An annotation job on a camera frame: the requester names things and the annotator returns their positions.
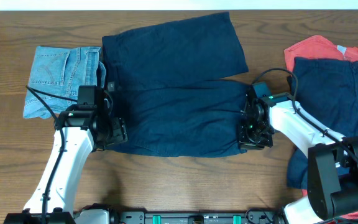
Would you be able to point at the red t-shirt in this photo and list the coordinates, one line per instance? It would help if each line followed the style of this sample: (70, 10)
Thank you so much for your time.
(318, 47)

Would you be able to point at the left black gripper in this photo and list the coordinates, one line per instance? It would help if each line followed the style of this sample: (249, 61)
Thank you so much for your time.
(119, 131)

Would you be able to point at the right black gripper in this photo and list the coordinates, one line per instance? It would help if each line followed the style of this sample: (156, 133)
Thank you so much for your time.
(254, 140)

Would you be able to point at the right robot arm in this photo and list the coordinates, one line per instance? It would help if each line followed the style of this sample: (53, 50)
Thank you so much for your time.
(332, 185)

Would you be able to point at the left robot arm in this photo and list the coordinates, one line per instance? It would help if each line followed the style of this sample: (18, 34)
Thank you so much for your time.
(80, 130)

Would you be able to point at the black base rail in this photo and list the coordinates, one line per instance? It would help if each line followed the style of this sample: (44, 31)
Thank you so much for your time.
(185, 217)

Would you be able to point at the navy blue shorts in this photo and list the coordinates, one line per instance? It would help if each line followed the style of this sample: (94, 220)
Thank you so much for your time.
(173, 88)

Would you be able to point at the navy shorts in pile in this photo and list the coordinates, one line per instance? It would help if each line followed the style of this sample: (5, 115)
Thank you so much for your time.
(328, 90)

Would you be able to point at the folded light blue jeans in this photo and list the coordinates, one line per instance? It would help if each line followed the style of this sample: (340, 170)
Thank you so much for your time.
(58, 73)

